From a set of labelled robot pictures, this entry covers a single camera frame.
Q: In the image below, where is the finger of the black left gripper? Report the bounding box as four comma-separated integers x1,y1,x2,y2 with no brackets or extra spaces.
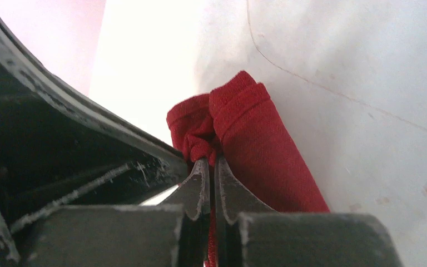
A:
0,19,187,266

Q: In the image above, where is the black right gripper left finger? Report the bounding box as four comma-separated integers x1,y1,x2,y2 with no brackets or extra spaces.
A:
22,159,210,266

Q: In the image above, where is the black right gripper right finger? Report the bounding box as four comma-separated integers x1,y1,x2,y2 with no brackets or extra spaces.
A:
213,157,402,266

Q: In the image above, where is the red cloth napkin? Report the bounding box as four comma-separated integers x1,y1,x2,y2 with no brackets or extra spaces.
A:
166,71,329,213

